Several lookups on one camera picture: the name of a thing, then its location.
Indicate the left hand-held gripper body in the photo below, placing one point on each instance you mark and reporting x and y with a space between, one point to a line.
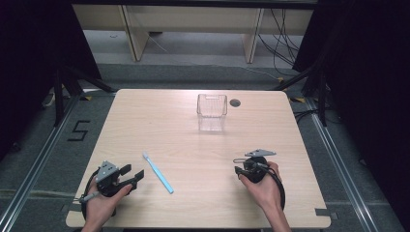
108 172

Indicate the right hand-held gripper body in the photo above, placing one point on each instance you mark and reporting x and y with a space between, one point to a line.
256 170

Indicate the light blue toothbrush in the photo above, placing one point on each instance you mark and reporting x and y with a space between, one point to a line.
159 175

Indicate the clear plastic container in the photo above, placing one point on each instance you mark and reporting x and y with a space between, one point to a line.
211 112

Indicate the person's right hand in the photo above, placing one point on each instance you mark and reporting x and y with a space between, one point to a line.
267 191

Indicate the person's left hand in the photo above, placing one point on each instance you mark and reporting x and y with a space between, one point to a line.
100 206

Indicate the grey tape patch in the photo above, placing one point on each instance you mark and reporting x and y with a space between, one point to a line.
325 212
69 208

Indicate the yellow floor tape piece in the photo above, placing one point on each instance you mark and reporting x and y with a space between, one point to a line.
87 98
298 100

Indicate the black metal stand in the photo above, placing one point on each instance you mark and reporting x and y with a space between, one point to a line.
59 96
322 96

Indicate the black curtain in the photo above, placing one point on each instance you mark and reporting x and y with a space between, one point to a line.
32 64
370 80

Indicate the beige wooden desk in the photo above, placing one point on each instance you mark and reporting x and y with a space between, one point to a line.
193 17

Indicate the aluminium floor rail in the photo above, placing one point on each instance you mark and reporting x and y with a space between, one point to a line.
35 170
341 174

